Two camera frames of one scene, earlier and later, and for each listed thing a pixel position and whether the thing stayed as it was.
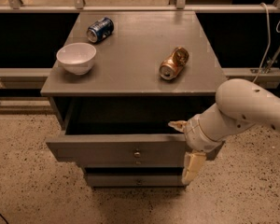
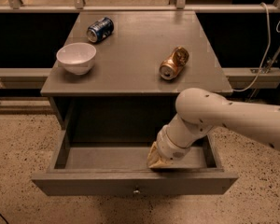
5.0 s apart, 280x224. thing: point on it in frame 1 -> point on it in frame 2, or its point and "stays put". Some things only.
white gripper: (195, 134) -> (170, 148)
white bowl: (77, 58) stays put
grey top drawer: (124, 145) -> (122, 170)
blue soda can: (100, 30) stays put
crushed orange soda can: (171, 67) stays put
